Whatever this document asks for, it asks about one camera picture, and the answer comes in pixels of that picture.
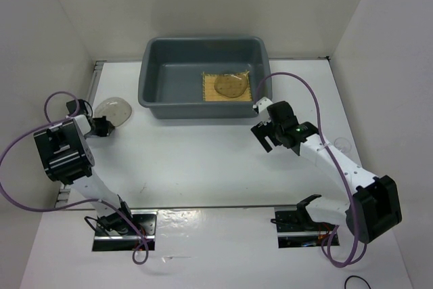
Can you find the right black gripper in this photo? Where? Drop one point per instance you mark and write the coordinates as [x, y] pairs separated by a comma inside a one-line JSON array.
[[262, 130]]

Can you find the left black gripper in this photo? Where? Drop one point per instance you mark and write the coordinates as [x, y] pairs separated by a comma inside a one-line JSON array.
[[106, 126]]

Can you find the clear glass plate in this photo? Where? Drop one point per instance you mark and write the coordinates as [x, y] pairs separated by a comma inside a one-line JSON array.
[[115, 109], [231, 85]]

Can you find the yellow bamboo mat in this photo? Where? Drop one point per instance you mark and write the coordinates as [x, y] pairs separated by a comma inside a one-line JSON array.
[[210, 95]]

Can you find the clear plastic cup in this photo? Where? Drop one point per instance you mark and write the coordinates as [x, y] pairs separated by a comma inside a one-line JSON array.
[[343, 145]]

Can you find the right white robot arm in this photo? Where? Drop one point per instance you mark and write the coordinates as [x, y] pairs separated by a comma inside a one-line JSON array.
[[372, 206]]

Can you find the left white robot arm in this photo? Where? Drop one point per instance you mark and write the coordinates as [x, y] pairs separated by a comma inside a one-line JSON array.
[[67, 157]]

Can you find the grey plastic bin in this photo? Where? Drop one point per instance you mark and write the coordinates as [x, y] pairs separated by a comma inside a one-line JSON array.
[[171, 80]]

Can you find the black rubber band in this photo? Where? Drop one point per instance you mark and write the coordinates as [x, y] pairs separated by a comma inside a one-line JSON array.
[[355, 281]]

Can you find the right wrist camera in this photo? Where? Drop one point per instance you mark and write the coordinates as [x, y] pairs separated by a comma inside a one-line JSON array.
[[261, 105]]

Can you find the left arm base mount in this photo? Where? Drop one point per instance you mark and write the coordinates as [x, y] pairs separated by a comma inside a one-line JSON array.
[[112, 241]]

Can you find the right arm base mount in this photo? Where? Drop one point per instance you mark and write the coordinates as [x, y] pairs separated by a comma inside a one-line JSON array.
[[291, 233]]

